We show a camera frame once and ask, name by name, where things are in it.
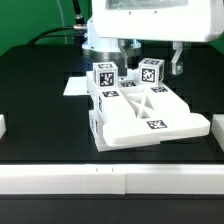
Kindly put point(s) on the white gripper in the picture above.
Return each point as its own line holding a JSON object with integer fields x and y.
{"x": 181, "y": 21}

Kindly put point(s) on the white tagged cube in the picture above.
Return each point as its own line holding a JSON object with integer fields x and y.
{"x": 151, "y": 71}
{"x": 105, "y": 74}

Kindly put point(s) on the white chair back frame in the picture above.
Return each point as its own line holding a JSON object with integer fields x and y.
{"x": 134, "y": 110}

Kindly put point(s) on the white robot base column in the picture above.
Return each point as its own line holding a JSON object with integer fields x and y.
{"x": 99, "y": 47}

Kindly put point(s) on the white flat tag plate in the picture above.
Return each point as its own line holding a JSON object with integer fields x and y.
{"x": 76, "y": 86}

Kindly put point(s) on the white block right edge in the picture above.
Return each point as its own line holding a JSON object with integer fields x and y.
{"x": 218, "y": 129}

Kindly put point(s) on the white front rail bar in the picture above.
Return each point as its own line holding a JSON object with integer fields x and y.
{"x": 111, "y": 179}

